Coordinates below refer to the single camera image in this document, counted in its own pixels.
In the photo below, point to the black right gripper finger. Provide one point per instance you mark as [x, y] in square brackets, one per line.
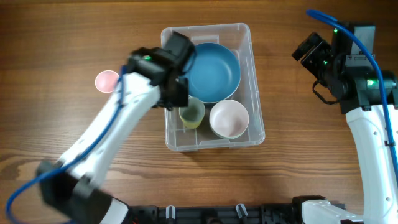
[317, 58]
[311, 41]

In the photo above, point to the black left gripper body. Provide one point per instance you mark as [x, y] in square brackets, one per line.
[180, 94]

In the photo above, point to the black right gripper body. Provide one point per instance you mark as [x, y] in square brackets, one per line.
[321, 78]

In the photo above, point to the grey plastic cup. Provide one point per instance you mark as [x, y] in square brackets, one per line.
[194, 112]

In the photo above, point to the dark blue bowl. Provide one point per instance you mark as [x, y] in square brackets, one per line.
[213, 74]

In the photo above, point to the pink small bowl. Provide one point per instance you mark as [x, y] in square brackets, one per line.
[229, 118]

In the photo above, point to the yellow plastic cup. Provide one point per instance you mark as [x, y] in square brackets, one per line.
[191, 123]

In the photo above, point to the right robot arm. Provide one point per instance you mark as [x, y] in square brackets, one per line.
[345, 70]

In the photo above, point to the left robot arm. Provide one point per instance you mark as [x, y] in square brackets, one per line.
[151, 78]

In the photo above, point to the clear plastic storage bin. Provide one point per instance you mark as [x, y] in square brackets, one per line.
[237, 38]

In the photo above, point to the pink plastic cup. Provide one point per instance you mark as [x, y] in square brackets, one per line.
[106, 81]

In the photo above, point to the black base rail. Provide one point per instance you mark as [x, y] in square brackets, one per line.
[263, 214]

